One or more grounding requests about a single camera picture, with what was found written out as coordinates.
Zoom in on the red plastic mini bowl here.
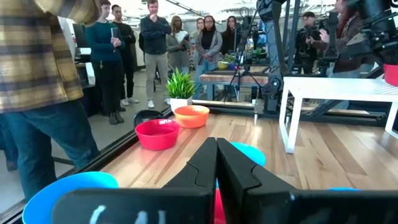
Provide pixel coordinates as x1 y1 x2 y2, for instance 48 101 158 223
214 187 227 224
382 63 398 87
134 119 181 151

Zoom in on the person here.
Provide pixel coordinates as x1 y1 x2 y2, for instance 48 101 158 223
310 0 377 110
165 15 193 77
294 11 326 75
0 0 102 203
85 0 126 126
191 17 205 68
111 4 141 108
193 15 224 101
219 15 239 57
139 0 172 110

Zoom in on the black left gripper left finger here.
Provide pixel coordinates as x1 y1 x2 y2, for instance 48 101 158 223
51 137 218 224

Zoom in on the white perforated metal shelf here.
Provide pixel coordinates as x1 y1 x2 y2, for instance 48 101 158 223
279 76 398 154

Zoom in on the green plant in white pot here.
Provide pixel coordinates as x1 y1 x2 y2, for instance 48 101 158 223
165 67 197 113

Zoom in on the wooden top workbench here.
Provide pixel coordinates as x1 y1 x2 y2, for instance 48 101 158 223
198 70 270 101

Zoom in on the orange plastic mini bowl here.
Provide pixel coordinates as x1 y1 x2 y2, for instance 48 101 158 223
173 105 211 129

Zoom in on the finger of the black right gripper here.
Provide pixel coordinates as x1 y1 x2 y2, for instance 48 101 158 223
334 30 386 65

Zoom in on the black photo camera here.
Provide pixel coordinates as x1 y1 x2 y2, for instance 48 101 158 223
300 24 321 40

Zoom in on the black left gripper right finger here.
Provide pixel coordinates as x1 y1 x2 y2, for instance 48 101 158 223
216 138 398 224

